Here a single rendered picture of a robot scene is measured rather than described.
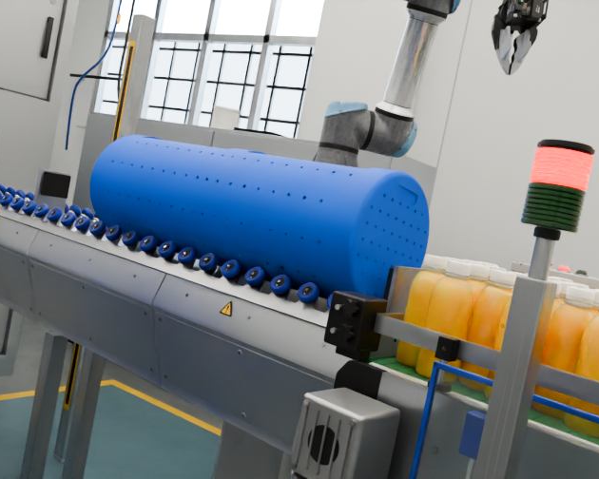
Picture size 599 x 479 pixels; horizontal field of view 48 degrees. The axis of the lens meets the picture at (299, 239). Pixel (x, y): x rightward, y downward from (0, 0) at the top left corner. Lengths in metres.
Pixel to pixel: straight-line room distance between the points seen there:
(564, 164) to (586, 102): 3.35
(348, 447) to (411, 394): 0.15
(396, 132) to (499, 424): 1.24
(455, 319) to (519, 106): 3.23
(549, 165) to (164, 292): 1.02
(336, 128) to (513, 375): 1.21
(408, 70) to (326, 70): 2.60
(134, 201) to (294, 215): 0.52
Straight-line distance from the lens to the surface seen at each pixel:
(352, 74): 4.40
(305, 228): 1.29
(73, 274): 1.89
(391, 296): 1.28
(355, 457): 0.98
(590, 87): 4.17
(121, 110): 2.60
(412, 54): 1.94
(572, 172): 0.81
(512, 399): 0.83
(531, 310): 0.81
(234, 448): 2.00
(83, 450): 2.26
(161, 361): 1.67
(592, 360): 1.00
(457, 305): 1.08
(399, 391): 1.07
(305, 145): 3.28
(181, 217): 1.56
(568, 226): 0.81
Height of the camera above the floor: 1.13
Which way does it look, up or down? 3 degrees down
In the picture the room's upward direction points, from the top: 11 degrees clockwise
